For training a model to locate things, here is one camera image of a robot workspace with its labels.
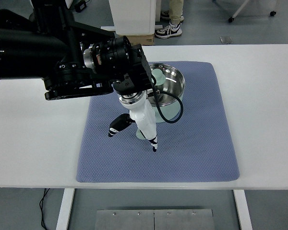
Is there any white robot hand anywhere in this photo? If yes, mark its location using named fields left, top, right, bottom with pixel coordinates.
left=108, top=91, right=158, bottom=152

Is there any green pot with handle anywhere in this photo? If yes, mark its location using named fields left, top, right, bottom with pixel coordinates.
left=136, top=69, right=183, bottom=140

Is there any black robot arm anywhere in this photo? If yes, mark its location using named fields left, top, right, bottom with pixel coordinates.
left=0, top=0, right=157, bottom=150

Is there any blue textured mat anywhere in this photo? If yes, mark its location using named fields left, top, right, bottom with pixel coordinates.
left=76, top=61, right=240, bottom=183

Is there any metal floor plate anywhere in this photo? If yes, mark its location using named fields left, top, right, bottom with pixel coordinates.
left=95, top=209, right=215, bottom=230

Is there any cardboard box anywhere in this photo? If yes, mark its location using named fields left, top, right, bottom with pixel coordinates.
left=125, top=34, right=155, bottom=46

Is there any left white table leg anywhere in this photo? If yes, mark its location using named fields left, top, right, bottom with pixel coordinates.
left=56, top=188, right=75, bottom=230

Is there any white table leg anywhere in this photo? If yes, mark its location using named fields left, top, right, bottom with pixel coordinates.
left=233, top=190, right=253, bottom=230
left=56, top=188, right=75, bottom=230

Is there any person in beige trousers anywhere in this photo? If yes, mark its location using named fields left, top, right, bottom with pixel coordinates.
left=155, top=0, right=184, bottom=39

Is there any grey floor socket cover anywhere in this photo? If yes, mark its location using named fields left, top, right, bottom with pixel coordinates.
left=219, top=36, right=233, bottom=44

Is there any right white table leg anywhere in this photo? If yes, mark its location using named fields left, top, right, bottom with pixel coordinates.
left=233, top=190, right=253, bottom=230

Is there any black device on floor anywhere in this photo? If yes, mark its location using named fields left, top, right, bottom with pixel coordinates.
left=65, top=0, right=89, bottom=12

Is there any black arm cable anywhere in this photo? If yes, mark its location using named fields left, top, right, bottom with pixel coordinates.
left=147, top=74, right=184, bottom=124

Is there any black floor cable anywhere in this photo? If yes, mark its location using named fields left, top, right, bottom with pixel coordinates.
left=39, top=188, right=51, bottom=230

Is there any white pedestal cabinet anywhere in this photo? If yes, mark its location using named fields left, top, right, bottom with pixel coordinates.
left=100, top=0, right=161, bottom=35

